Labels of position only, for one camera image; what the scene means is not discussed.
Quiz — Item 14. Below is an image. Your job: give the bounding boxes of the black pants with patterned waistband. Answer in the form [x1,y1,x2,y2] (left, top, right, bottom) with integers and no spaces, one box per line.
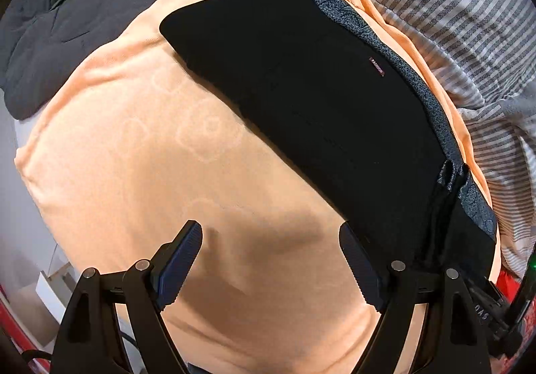
[160,0,496,276]

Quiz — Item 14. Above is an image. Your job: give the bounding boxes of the red embroidered cushion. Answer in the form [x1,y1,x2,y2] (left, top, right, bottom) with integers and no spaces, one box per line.
[496,268,521,303]

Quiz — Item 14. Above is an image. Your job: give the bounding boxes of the white wooden shelf unit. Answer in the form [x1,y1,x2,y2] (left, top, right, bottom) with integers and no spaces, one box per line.
[36,245,80,324]

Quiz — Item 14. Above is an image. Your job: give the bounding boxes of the peach orange blanket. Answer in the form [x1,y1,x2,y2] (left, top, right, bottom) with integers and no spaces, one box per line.
[13,0,504,374]

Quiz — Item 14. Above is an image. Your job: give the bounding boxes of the grey white striped duvet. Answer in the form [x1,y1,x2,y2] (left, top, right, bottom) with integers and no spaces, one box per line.
[175,0,536,279]

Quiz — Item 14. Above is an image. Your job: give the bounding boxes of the dark grey buttoned jacket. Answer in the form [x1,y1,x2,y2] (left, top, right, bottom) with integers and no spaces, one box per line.
[1,0,156,120]

